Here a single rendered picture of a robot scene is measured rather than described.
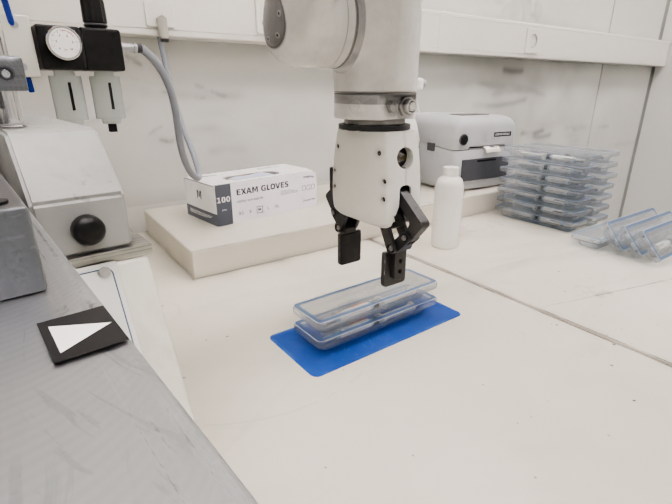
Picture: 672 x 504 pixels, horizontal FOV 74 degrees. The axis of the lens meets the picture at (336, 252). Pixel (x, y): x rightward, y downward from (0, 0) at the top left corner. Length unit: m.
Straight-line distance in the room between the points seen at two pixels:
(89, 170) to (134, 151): 0.67
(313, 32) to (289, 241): 0.43
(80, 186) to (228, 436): 0.23
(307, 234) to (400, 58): 0.41
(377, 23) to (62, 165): 0.28
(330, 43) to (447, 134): 0.69
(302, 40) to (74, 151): 0.20
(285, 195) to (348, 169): 0.40
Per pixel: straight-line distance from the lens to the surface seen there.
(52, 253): 0.19
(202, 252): 0.70
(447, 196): 0.80
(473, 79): 1.51
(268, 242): 0.74
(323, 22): 0.40
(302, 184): 0.90
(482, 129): 1.11
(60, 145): 0.33
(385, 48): 0.45
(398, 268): 0.48
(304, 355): 0.50
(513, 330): 0.59
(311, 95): 1.12
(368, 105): 0.44
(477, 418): 0.44
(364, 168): 0.47
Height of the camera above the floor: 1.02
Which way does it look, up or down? 20 degrees down
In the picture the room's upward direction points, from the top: straight up
